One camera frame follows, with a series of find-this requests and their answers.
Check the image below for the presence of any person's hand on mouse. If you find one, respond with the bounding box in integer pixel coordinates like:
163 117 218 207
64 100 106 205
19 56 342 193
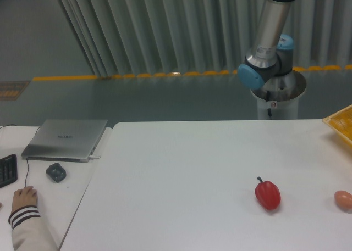
11 186 38 213

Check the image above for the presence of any beige striped-cuff sleeve forearm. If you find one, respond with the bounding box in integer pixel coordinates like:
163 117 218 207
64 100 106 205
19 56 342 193
8 205 58 251

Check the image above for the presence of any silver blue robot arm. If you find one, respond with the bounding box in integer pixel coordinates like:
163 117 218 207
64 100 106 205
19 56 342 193
237 0 295 90

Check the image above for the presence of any red bell pepper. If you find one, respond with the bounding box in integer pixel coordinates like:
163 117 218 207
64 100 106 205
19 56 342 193
255 177 281 211

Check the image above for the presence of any black keyboard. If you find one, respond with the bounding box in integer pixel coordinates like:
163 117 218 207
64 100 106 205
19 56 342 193
0 154 18 188

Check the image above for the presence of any small black tray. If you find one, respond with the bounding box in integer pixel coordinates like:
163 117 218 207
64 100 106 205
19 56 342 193
46 163 67 183

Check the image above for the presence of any silver closed laptop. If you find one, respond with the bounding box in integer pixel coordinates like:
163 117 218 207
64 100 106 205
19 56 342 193
21 119 108 162

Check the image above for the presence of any brown egg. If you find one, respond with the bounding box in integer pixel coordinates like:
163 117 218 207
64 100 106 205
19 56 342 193
334 191 352 210

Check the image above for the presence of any black mouse cable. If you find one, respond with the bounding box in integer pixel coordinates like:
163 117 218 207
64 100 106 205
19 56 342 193
24 158 30 188

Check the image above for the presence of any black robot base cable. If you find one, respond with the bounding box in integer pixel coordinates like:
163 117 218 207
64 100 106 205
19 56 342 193
265 90 273 120

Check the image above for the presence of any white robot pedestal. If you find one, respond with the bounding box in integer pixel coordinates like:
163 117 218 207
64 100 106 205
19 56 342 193
251 70 307 120

